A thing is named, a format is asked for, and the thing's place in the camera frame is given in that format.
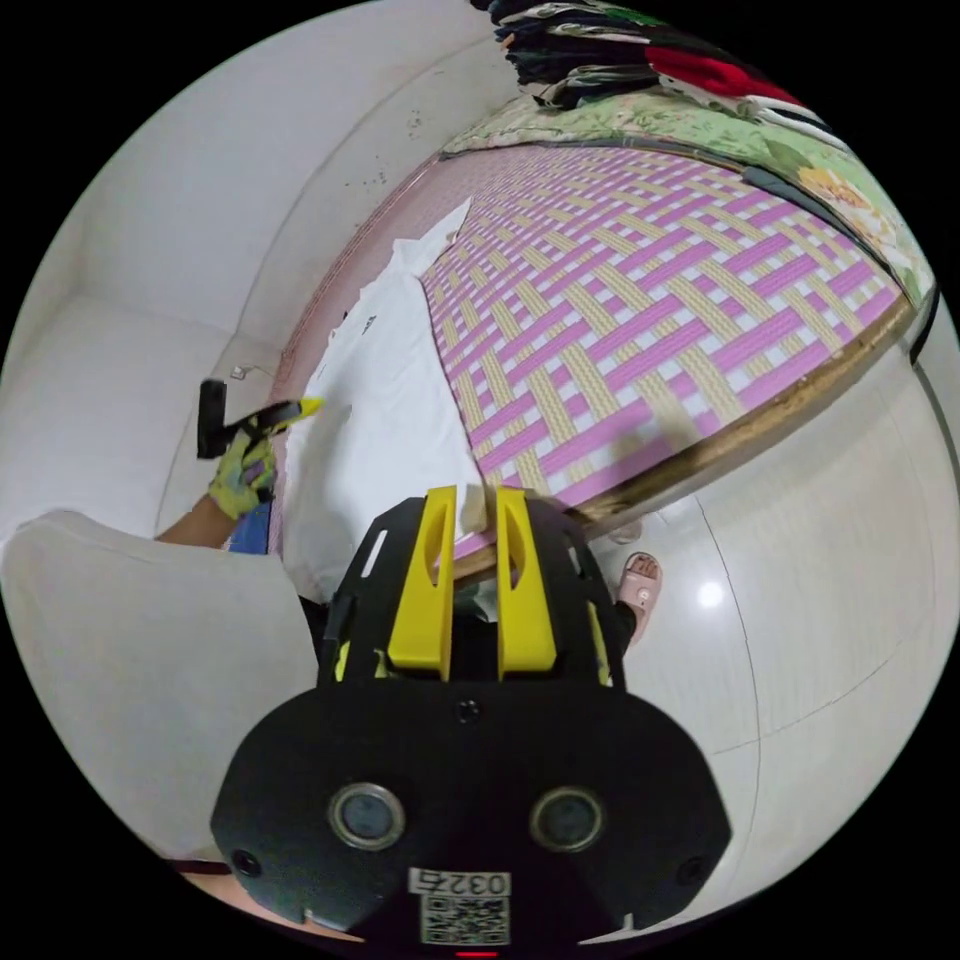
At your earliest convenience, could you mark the person's left forearm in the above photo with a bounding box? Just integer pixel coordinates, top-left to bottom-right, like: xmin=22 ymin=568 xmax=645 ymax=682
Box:
xmin=153 ymin=494 xmax=231 ymax=550

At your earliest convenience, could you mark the person's left hand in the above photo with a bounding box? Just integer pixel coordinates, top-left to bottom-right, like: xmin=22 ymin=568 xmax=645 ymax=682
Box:
xmin=207 ymin=428 xmax=277 ymax=520

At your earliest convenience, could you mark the white short sleeve shirt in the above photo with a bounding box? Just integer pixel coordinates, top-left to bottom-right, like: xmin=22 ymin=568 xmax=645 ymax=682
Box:
xmin=281 ymin=196 xmax=500 ymax=605

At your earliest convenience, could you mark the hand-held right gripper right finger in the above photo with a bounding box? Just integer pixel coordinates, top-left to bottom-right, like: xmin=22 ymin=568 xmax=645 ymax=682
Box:
xmin=495 ymin=486 xmax=558 ymax=682

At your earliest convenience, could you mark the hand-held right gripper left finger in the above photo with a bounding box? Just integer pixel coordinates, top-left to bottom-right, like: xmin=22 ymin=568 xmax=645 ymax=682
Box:
xmin=386 ymin=485 xmax=458 ymax=672

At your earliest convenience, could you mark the pile of clothes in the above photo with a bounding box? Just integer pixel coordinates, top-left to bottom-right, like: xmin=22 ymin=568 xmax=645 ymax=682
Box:
xmin=472 ymin=0 xmax=853 ymax=140

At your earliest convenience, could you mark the bed with pink woven mat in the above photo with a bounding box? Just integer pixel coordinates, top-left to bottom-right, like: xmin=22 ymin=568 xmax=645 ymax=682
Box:
xmin=269 ymin=93 xmax=939 ymax=594

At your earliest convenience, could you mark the person's body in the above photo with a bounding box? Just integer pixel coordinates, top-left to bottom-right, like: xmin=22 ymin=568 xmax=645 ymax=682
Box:
xmin=0 ymin=500 xmax=666 ymax=871

